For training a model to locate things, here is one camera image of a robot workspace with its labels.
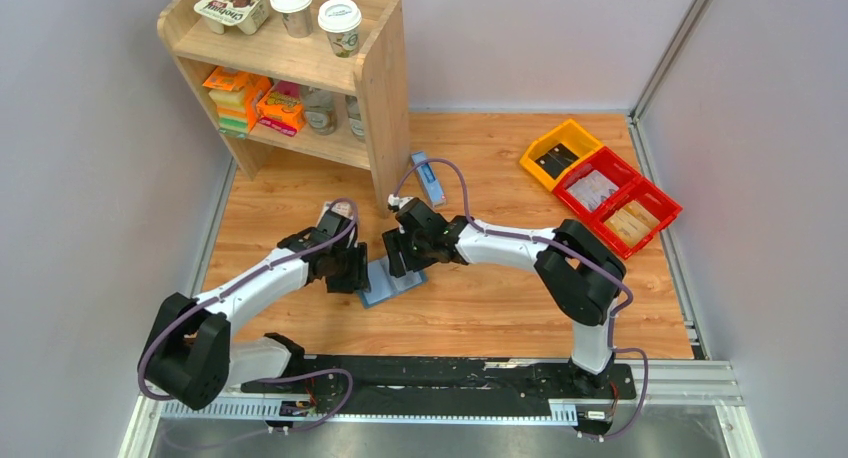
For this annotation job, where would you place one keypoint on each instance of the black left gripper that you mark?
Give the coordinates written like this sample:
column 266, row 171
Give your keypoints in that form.
column 358, row 279

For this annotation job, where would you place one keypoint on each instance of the stack of coloured sponges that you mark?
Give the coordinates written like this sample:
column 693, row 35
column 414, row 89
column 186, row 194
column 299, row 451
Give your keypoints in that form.
column 231, row 110

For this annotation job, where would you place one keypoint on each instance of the left white lidded paper cup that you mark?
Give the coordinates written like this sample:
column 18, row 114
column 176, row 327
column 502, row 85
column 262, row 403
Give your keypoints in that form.
column 296, row 16

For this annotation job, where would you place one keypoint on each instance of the right glass jar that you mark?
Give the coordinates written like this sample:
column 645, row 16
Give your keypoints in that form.
column 354, row 117

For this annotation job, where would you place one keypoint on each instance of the black card in yellow bin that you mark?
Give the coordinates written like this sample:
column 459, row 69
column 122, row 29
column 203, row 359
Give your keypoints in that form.
column 556, row 160

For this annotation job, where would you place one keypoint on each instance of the glass jar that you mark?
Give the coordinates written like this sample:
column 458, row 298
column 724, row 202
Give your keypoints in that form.
column 354, row 117
column 319, row 109

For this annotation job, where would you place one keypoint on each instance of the left glass jar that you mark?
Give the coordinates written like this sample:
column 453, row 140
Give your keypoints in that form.
column 319, row 109

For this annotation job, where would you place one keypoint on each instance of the middle red plastic bin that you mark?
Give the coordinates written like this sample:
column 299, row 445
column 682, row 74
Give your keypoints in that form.
column 596, row 182

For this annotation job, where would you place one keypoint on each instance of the right white lidded paper cup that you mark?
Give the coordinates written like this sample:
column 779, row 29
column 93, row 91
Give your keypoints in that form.
column 341, row 20

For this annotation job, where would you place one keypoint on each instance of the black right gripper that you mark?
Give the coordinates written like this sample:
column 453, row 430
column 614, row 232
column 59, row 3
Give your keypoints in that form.
column 395, row 241

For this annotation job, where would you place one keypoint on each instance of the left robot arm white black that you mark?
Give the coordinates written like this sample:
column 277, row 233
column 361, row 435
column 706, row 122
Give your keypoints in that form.
column 190, row 355

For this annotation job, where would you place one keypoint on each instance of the blue leather card holder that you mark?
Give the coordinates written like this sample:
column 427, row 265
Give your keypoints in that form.
column 384, row 287

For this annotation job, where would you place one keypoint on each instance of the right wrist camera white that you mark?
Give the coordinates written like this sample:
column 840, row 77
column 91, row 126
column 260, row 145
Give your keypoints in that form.
column 397, row 204

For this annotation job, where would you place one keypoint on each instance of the wooden shelf unit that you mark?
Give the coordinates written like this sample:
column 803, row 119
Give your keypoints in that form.
column 376, row 76

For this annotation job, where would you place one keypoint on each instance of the orange pink snack bag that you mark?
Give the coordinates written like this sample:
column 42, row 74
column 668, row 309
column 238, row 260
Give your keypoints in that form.
column 281, row 110

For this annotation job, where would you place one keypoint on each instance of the chocolate pudding cup pack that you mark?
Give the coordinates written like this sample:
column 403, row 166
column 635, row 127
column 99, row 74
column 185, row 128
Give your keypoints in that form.
column 220, row 15

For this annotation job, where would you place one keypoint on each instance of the white lidded paper cup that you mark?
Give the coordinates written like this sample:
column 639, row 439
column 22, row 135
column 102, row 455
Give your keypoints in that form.
column 296, row 16
column 341, row 20

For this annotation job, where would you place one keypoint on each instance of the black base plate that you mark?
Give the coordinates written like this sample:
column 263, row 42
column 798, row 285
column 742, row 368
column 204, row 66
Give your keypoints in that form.
column 443, row 386

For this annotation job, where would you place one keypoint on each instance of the near red plastic bin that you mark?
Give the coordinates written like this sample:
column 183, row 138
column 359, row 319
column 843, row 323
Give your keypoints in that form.
column 633, row 217

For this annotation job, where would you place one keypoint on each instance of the yellow plastic bin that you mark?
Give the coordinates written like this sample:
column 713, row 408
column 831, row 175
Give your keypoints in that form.
column 571, row 135

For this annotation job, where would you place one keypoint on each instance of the red plastic bin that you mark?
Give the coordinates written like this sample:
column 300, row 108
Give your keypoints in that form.
column 596, row 182
column 633, row 217

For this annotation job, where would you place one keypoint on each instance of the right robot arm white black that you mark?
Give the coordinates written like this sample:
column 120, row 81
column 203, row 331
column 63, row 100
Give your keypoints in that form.
column 582, row 276

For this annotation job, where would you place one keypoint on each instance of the small pink packet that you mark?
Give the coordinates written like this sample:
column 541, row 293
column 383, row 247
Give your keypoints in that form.
column 342, row 208

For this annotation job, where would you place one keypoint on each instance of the blue rectangular box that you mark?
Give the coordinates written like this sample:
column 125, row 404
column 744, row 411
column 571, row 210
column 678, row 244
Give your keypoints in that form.
column 429, row 182

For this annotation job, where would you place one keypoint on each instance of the aluminium rail frame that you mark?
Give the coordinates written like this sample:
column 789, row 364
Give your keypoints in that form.
column 658, row 383

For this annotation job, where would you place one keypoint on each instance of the orange snack box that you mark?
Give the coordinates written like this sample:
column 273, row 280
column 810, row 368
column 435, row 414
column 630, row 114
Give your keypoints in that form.
column 233, row 80

